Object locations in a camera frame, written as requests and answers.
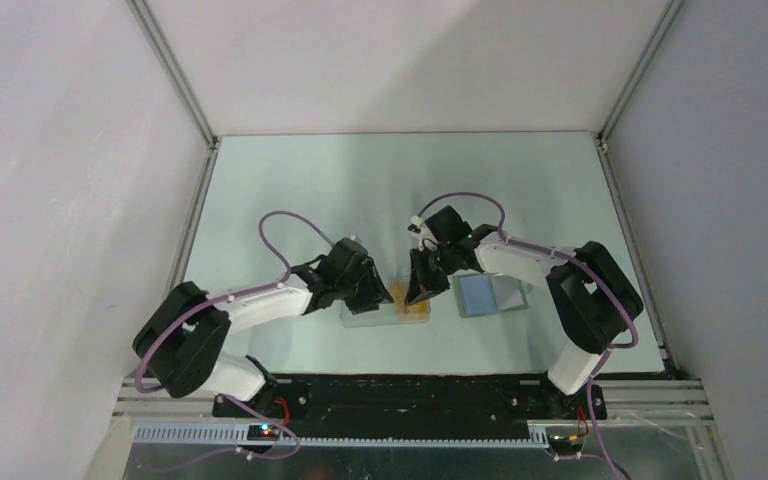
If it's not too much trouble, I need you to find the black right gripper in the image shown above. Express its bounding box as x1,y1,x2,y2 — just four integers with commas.
405,244,458,306

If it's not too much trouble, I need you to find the clear plastic tray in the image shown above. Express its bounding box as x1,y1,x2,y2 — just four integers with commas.
340,276,431,328

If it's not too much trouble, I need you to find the orange VIP card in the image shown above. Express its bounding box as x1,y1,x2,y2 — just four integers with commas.
389,280,432,325

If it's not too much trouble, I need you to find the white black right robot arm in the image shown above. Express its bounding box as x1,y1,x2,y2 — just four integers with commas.
405,206,644,418

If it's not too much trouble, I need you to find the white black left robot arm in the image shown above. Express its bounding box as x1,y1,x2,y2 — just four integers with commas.
132,238,393,417

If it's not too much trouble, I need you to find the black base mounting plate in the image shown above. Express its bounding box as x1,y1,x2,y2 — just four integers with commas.
247,374,607,441

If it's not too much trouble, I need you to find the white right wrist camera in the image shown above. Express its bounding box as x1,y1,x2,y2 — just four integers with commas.
408,215,438,251

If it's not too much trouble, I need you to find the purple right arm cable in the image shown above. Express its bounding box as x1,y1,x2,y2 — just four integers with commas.
415,192,640,480

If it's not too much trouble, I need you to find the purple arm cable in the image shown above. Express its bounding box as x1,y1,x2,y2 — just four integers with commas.
415,192,640,480
133,211,336,395

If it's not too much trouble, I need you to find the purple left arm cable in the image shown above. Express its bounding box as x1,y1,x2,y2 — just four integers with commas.
133,211,336,395

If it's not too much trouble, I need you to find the aluminium frame rail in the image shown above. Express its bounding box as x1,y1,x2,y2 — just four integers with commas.
114,375,713,448

